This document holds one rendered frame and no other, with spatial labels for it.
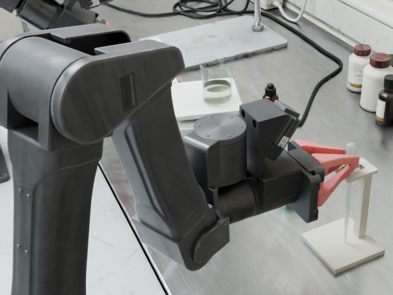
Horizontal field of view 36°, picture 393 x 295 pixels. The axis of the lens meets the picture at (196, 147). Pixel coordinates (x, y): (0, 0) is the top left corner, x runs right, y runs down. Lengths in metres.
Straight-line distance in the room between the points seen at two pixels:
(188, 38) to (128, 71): 1.00
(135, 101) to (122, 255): 0.42
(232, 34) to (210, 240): 0.89
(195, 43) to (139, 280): 0.74
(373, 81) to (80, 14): 0.52
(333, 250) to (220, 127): 0.28
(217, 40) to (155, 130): 0.92
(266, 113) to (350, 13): 0.78
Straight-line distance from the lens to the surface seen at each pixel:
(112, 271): 0.85
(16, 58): 0.47
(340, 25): 1.45
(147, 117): 0.51
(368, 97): 1.16
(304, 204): 0.72
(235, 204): 0.68
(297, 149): 0.73
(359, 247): 0.86
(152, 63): 0.48
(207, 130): 0.64
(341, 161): 0.75
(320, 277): 0.82
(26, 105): 0.46
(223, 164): 0.64
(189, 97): 1.04
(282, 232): 0.88
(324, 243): 0.86
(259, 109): 0.67
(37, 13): 1.01
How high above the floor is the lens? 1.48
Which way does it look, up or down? 33 degrees down
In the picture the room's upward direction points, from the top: 4 degrees counter-clockwise
